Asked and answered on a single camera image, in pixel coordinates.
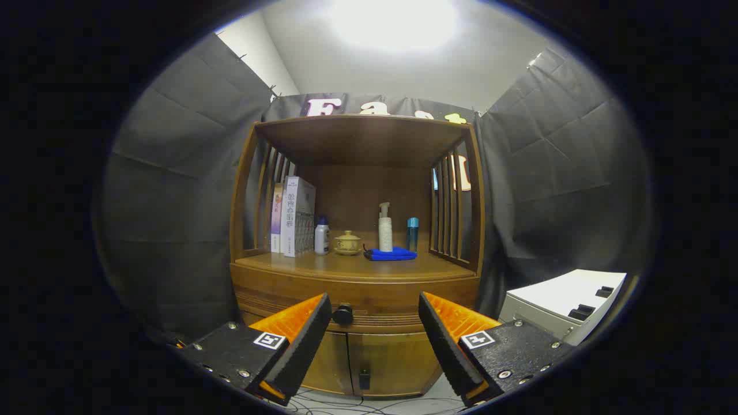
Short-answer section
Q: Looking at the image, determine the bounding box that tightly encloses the white plastic box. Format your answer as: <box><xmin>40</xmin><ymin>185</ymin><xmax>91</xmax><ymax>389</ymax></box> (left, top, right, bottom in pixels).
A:
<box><xmin>499</xmin><ymin>269</ymin><xmax>627</xmax><ymax>346</ymax></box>

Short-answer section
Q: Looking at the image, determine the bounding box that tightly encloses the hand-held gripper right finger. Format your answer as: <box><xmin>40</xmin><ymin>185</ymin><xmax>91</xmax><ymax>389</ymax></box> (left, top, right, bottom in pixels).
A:
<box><xmin>418</xmin><ymin>291</ymin><xmax>577</xmax><ymax>407</ymax></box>

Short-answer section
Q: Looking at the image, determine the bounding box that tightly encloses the wooden countertop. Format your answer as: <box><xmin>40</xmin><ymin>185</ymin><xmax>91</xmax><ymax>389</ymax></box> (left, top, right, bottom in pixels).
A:
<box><xmin>231</xmin><ymin>249</ymin><xmax>479</xmax><ymax>283</ymax></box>

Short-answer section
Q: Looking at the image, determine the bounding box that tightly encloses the yellow lidded teacup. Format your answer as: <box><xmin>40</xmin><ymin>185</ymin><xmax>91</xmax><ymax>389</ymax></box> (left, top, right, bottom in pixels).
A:
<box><xmin>334</xmin><ymin>231</ymin><xmax>363</xmax><ymax>256</ymax></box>

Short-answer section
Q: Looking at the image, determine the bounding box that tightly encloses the wooden drawer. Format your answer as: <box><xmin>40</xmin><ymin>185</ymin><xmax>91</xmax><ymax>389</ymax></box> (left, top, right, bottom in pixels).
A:
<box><xmin>232</xmin><ymin>277</ymin><xmax>480</xmax><ymax>335</ymax></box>

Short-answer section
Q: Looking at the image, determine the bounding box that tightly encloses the wooden cabinet door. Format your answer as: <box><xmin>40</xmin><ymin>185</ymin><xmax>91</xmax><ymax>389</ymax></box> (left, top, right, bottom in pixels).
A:
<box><xmin>348</xmin><ymin>331</ymin><xmax>446</xmax><ymax>398</ymax></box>
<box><xmin>303</xmin><ymin>330</ymin><xmax>351</xmax><ymax>395</ymax></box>

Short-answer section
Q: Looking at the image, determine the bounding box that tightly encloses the thick white book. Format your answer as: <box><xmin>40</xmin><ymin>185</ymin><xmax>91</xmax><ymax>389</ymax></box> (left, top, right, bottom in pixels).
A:
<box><xmin>283</xmin><ymin>176</ymin><xmax>317</xmax><ymax>258</ymax></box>

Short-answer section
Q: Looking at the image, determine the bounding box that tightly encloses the white pump bottle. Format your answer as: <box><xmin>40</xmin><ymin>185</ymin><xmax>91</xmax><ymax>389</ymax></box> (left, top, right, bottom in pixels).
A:
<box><xmin>378</xmin><ymin>202</ymin><xmax>394</xmax><ymax>252</ymax></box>

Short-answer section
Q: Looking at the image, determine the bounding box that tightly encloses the white bottle with blue cap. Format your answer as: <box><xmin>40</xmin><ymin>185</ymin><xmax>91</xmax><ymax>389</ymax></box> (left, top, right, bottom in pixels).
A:
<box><xmin>314</xmin><ymin>216</ymin><xmax>330</xmax><ymax>255</ymax></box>

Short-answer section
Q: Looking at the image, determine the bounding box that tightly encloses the wooden cabinet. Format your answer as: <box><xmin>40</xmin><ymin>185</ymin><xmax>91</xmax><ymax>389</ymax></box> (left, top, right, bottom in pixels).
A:
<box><xmin>229</xmin><ymin>114</ymin><xmax>486</xmax><ymax>399</ymax></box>

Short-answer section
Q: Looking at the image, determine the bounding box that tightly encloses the folded blue cloth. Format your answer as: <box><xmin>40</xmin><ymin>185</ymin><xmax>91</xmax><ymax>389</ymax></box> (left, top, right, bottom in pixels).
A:
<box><xmin>363</xmin><ymin>247</ymin><xmax>418</xmax><ymax>262</ymax></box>

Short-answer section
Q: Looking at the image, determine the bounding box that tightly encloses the thin purple book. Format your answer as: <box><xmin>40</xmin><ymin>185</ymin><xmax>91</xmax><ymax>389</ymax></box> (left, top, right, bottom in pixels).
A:
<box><xmin>270</xmin><ymin>183</ymin><xmax>285</xmax><ymax>253</ymax></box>

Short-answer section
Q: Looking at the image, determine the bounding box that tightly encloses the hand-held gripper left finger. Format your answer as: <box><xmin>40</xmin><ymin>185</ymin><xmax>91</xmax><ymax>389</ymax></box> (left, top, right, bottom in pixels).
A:
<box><xmin>170</xmin><ymin>293</ymin><xmax>333</xmax><ymax>407</ymax></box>

